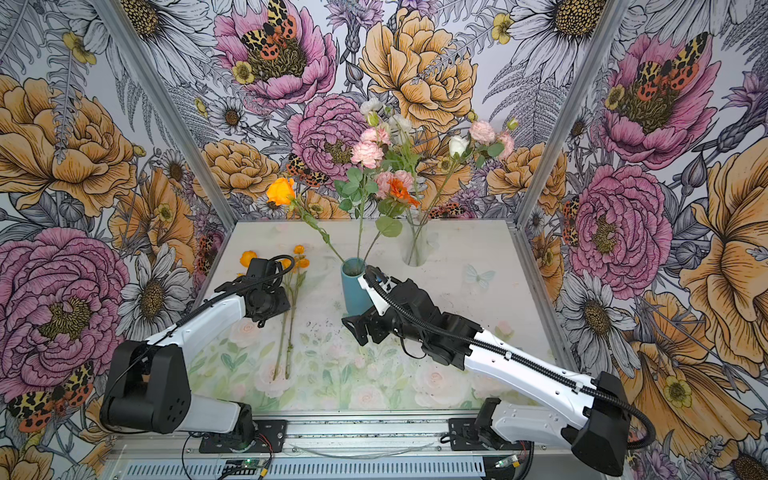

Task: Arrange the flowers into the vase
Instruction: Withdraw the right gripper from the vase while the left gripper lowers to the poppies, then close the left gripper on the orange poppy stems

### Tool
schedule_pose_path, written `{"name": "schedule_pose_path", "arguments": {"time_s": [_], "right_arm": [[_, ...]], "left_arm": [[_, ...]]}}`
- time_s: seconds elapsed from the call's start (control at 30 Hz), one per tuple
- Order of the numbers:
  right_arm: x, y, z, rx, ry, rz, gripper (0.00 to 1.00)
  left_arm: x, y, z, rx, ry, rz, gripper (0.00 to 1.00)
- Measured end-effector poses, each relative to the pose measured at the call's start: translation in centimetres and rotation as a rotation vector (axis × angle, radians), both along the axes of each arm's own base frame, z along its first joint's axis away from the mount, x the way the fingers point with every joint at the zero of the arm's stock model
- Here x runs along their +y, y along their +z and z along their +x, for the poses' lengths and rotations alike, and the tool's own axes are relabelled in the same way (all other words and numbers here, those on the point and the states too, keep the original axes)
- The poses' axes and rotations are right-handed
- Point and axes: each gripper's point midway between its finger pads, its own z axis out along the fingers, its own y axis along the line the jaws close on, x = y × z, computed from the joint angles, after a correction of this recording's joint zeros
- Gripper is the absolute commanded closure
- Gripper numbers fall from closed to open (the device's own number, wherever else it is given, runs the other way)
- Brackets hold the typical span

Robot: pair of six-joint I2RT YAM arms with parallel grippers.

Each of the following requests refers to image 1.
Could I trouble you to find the teal cylindrical vase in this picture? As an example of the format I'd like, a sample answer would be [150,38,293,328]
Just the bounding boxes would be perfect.
[341,257,373,316]

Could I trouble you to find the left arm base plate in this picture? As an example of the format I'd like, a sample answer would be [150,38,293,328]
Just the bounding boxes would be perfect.
[198,419,288,454]

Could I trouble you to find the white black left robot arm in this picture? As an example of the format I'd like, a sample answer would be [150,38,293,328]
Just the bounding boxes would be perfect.
[99,255,296,449]

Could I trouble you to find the orange yellow ranunculus stem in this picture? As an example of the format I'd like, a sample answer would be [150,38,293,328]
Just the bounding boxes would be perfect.
[240,251,294,380]

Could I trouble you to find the clear glass vase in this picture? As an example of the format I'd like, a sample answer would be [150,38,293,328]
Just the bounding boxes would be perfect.
[401,218,430,267]

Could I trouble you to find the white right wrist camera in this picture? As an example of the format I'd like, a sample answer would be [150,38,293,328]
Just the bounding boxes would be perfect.
[358,274,391,317]

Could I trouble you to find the right aluminium corner post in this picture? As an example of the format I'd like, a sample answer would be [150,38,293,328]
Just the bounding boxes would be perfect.
[515,0,628,220]

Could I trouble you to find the pink rosebud stem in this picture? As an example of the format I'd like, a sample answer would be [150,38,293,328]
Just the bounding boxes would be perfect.
[415,135,471,225]

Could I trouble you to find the pink white rose stem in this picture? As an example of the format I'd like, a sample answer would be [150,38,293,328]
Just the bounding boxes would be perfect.
[335,143,401,261]

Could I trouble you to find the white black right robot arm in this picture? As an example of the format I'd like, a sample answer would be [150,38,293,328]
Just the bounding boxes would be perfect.
[342,268,656,477]

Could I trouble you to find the aluminium corner post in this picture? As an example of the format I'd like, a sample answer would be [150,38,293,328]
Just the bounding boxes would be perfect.
[94,1,238,230]
[515,0,628,220]

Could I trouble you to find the left aluminium corner post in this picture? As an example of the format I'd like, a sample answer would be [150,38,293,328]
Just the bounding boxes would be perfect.
[94,1,238,230]

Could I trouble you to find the light pink peony stem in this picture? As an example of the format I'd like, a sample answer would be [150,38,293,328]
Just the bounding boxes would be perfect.
[373,169,421,241]

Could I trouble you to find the orange daisy flower stem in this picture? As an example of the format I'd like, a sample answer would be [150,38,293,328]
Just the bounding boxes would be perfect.
[362,176,421,262]

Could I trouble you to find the aluminium front rail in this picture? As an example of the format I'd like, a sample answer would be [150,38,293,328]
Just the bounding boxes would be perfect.
[113,410,619,460]

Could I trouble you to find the small orange blossom stem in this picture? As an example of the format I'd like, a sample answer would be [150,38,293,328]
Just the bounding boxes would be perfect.
[285,245,310,380]

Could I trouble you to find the green circuit board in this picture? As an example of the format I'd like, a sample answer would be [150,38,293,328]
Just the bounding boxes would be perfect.
[219,459,272,479]

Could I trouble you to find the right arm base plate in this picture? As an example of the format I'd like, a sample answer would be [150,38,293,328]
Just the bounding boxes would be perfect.
[439,417,534,452]

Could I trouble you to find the pink carnation flower stem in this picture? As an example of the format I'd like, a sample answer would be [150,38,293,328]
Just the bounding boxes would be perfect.
[447,120,515,195]

